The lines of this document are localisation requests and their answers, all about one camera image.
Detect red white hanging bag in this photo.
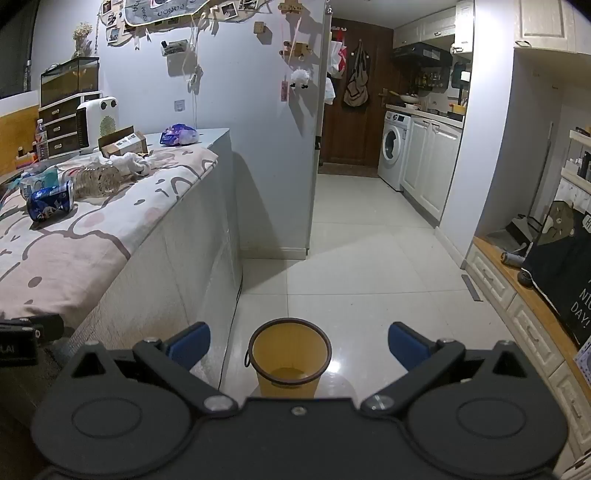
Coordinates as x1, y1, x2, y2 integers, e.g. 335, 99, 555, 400
328, 27, 348, 79

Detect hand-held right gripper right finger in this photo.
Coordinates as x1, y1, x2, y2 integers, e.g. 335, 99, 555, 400
359, 322, 533, 414

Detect grey floor strip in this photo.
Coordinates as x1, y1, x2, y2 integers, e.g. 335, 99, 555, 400
461, 274, 484, 302

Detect black bear print cover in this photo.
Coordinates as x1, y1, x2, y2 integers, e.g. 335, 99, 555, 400
521, 200, 591, 348

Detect wooden top drawer bench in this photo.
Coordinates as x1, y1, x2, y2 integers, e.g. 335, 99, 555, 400
464, 235, 591, 464

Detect silver covered platform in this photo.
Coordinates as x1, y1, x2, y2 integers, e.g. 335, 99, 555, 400
46, 128, 244, 370

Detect row of hanging photos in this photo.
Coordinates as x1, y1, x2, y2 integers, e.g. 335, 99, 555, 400
99, 0, 274, 47

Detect brown hanging bag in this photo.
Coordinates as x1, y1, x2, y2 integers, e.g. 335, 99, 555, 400
342, 40, 370, 110

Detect teal tissue packet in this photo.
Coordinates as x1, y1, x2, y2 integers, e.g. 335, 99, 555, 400
18, 167, 60, 199

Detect dried flower bouquet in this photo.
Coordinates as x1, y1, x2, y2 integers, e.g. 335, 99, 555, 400
72, 21, 94, 59

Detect grey fabric banner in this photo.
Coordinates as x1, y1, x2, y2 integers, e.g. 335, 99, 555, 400
122, 0, 214, 27

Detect white dark drawer chest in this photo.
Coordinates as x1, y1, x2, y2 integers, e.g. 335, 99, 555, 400
38, 91, 103, 160

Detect white tissue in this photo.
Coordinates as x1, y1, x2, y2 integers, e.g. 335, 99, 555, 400
110, 151, 156, 179

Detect black floor cable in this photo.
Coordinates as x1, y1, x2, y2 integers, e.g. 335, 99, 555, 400
219, 272, 246, 385

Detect purple snack bag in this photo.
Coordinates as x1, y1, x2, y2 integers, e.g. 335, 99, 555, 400
159, 123, 201, 147

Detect brown wooden door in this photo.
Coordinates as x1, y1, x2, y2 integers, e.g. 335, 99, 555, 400
320, 17, 394, 165

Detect glass fish tank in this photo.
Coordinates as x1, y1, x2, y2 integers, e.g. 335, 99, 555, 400
40, 56, 101, 108

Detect white kitchen base cabinet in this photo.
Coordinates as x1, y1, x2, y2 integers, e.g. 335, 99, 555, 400
400, 113, 464, 223

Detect black range hood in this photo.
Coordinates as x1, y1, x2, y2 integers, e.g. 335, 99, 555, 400
393, 42, 454, 71

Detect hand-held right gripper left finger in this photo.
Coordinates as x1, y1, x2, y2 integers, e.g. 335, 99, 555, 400
60, 322, 240, 414

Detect brown cardboard box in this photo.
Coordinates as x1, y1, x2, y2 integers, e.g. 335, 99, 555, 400
97, 126, 149, 159

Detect pink printed blanket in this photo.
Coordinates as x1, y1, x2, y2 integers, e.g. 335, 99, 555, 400
0, 146, 219, 320

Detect red label water bottle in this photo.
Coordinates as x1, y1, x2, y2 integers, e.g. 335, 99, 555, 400
35, 119, 50, 162

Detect white washing machine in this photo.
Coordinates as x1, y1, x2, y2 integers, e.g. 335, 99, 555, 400
377, 110, 413, 191

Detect blue soda can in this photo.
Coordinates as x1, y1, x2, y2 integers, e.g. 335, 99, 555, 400
26, 180, 76, 222

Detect white upper kitchen cabinets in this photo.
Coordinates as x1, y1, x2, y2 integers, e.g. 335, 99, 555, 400
393, 0, 476, 48

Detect yellow trash bin brown rim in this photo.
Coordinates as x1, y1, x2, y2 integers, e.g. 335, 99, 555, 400
244, 318, 332, 398

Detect crushed clear plastic bottle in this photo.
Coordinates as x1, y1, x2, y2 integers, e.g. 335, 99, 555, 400
58, 164, 136, 200

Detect white space heater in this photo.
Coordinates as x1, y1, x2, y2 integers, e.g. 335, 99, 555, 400
76, 96, 120, 156

